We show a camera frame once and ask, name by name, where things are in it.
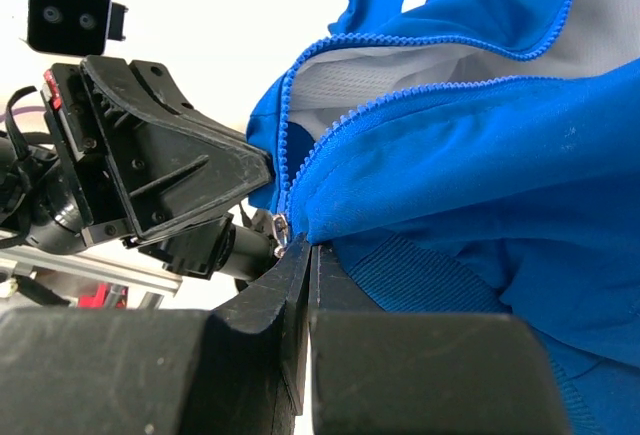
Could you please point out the silver zipper pull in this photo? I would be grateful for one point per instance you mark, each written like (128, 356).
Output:
(281, 232)

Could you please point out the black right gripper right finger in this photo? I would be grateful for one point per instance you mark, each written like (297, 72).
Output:
(375, 372)

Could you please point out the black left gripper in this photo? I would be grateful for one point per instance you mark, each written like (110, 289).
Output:
(127, 157)

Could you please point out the aluminium table edge rail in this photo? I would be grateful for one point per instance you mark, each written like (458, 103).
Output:
(73, 276)

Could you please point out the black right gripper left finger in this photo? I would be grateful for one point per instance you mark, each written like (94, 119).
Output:
(237, 369)

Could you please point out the blue white red hooded jacket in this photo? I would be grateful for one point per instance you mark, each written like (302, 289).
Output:
(478, 156)

